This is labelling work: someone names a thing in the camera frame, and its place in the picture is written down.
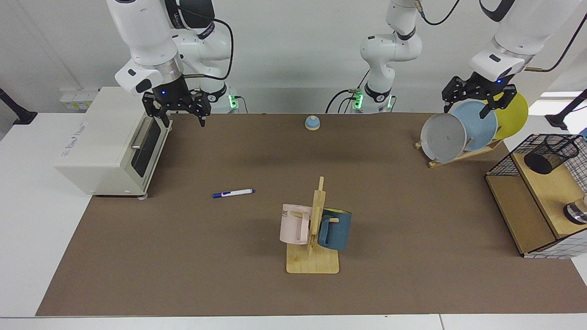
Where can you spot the light blue plate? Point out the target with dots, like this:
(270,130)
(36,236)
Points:
(479,134)

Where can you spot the brown table cloth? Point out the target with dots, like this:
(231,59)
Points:
(183,256)

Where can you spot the small blue round bell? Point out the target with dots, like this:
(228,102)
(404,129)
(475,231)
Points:
(312,123)

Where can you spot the dark blue mug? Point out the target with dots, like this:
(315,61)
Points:
(337,231)

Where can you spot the black mesh pen holder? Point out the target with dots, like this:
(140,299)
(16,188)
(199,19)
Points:
(545,158)

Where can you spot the silver metal lid knob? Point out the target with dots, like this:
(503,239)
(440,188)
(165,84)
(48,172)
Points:
(577,213)

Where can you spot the wooden plate rack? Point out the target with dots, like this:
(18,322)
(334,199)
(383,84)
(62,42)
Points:
(458,157)

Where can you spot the yellow plate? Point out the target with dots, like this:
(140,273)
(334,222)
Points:
(513,117)

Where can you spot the grey plate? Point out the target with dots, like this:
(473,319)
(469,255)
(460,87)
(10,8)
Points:
(442,137)

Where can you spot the pink mug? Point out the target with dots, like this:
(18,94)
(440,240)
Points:
(293,227)

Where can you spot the blue and white marker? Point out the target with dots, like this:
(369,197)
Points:
(234,192)

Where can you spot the black clamp mount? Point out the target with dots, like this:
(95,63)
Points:
(23,117)
(557,120)

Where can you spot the wooden cup stand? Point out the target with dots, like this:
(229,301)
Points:
(316,263)

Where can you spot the pale toaster oven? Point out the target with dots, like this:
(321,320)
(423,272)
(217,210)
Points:
(105,146)

